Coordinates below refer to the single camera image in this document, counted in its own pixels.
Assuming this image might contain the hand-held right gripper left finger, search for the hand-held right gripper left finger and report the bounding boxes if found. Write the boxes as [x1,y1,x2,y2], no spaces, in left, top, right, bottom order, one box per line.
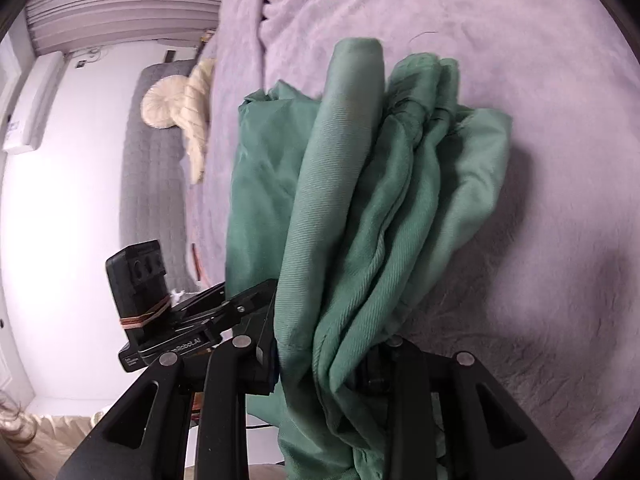
[57,317,280,480]

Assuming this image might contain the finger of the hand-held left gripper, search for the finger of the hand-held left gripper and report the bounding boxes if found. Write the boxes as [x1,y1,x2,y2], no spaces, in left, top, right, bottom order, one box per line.
[176,279,279,337]
[170,282,228,313]

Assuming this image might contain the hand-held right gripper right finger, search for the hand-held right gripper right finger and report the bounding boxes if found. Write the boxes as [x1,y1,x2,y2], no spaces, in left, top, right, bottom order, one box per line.
[350,337,576,480]

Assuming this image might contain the green shirt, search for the green shirt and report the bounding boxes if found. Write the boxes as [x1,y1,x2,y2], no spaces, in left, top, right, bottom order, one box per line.
[225,37,513,480]

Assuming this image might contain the grey quilted headboard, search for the grey quilted headboard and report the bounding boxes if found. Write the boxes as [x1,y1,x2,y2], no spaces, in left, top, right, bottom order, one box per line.
[119,59,201,293]

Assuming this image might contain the white door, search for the white door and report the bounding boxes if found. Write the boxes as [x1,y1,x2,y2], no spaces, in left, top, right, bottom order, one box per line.
[0,155,38,403]

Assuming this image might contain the round cream pillow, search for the round cream pillow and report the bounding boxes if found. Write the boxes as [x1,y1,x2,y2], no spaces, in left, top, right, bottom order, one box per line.
[140,75,193,131]

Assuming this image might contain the shell-shaped cream pillow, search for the shell-shaped cream pillow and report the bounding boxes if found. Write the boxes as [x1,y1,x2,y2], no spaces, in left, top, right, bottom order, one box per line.
[172,57,217,184]

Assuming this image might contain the person's hair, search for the person's hair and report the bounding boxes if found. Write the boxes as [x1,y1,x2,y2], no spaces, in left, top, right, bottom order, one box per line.
[0,390,38,448]

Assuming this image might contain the white air conditioner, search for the white air conditioner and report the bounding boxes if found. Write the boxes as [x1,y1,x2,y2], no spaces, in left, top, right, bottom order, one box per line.
[2,52,68,155]

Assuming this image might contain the grey pleated curtain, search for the grey pleated curtain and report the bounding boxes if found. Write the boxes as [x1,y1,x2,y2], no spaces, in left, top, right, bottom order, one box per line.
[25,0,223,56]

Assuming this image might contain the purple blanket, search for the purple blanket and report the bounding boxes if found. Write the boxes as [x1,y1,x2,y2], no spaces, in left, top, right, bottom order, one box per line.
[187,0,640,480]

